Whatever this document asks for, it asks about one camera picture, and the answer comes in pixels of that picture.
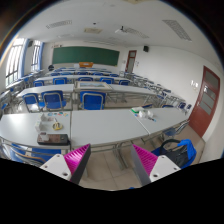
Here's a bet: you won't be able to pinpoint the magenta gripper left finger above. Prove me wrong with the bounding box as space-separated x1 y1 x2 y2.
41 144 91 184

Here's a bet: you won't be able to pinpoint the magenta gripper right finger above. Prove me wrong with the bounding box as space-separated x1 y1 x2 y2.
131 145 180 186

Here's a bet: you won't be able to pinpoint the white charger box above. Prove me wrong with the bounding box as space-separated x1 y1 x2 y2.
35 120 43 132

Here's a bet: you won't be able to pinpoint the black power strip box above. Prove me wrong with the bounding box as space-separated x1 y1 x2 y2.
37 134 70 146

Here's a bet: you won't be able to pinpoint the yellow tape roll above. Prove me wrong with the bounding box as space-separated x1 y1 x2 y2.
52 122 63 131

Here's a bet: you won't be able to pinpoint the white items on right desk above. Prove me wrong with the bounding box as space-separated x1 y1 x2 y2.
131 107 155 121

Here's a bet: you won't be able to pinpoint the blue chair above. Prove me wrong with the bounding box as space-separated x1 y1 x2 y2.
22 93 41 112
41 90 66 110
80 91 106 110

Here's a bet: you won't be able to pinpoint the blue chair left centre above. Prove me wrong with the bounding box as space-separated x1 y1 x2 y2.
41 90 66 110

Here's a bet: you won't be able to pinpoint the blue chair far left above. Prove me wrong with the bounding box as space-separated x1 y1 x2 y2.
22 93 41 112

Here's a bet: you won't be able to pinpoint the red near door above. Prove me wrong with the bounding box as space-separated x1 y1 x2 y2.
189 67 220 137

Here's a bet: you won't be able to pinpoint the red door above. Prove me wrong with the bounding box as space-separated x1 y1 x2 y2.
189 67 220 137
125 50 137 73

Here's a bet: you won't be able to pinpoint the wooden lectern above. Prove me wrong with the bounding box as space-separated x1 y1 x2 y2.
79 62 93 68

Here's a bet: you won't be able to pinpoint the green chalkboard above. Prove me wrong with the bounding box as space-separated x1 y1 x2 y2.
52 46 120 66

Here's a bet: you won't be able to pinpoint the window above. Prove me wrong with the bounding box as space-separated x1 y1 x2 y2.
5 38 25 86
31 40 42 71

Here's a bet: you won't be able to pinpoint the red far door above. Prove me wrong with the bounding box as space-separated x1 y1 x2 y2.
125 50 137 73

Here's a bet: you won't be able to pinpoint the ceiling projector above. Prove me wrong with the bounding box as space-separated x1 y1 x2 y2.
115 26 127 34

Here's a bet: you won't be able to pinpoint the black wall speaker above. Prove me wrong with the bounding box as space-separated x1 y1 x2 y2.
143 46 149 52

